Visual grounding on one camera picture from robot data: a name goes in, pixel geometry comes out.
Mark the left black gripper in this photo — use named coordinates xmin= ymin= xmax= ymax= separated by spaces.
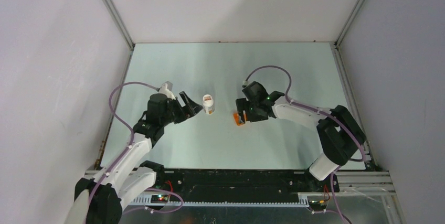
xmin=160 ymin=91 xmax=203 ymax=126

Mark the orange pill organizer box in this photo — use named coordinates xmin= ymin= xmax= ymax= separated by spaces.
xmin=232 ymin=112 xmax=246 ymax=126

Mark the white pill bottle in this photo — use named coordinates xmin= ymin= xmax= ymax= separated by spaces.
xmin=202 ymin=94 xmax=215 ymax=114

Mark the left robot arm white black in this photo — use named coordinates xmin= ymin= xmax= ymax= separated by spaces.
xmin=65 ymin=91 xmax=203 ymax=223

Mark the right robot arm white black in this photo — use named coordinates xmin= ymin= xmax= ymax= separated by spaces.
xmin=235 ymin=81 xmax=366 ymax=191

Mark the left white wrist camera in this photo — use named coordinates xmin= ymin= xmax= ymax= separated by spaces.
xmin=158 ymin=81 xmax=176 ymax=100

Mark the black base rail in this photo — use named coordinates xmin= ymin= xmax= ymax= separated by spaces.
xmin=140 ymin=161 xmax=340 ymax=204

